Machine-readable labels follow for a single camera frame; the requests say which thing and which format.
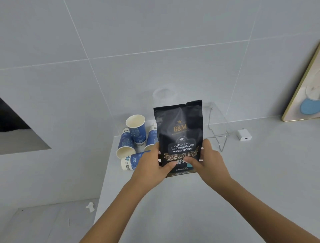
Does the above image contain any person's left hand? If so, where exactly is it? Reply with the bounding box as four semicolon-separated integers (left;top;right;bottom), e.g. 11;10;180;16
130;142;178;195

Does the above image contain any person's right hand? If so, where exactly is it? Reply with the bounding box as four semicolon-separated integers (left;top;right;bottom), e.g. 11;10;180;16
184;139;234;192

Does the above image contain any black coffee bag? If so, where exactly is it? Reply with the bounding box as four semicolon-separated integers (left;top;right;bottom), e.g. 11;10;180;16
153;100;204;178

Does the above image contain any person's left forearm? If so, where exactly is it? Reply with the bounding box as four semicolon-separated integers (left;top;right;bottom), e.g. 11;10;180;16
79;179;148;243

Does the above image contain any person's right forearm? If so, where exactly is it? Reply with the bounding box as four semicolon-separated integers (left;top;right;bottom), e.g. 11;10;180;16
217;176;320;243

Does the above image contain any blue patterned paper cup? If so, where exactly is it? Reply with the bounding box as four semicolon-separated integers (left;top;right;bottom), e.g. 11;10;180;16
143;129;159;152
116;128;137;159
121;150;148;171
125;114;147;145

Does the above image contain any white charger adapter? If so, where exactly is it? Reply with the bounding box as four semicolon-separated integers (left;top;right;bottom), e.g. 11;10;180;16
237;128;253;142

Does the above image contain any framed picture gold edge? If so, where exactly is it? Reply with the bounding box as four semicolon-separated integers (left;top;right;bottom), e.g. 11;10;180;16
281;42;320;123

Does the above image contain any white wall socket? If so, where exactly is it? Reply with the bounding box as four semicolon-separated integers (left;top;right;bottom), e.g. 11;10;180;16
145;119;158;134

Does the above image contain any clear glass jar wire clasp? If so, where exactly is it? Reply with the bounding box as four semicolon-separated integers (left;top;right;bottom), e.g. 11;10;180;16
152;88;231;153

